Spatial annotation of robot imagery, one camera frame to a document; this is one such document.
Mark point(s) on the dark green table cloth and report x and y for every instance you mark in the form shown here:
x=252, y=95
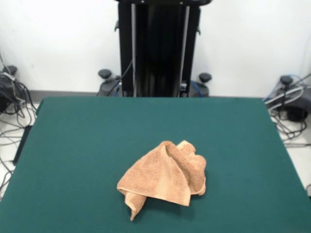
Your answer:
x=73, y=145

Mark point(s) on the black pedestal foot knob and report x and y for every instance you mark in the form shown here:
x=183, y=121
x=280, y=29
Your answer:
x=205, y=78
x=105, y=74

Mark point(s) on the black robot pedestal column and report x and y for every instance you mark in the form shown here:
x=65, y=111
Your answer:
x=158, y=48

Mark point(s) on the black stand base foot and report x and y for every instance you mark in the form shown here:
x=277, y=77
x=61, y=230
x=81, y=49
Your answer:
x=295, y=114
x=3, y=97

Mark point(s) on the tan terry towel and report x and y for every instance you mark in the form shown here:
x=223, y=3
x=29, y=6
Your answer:
x=155, y=174

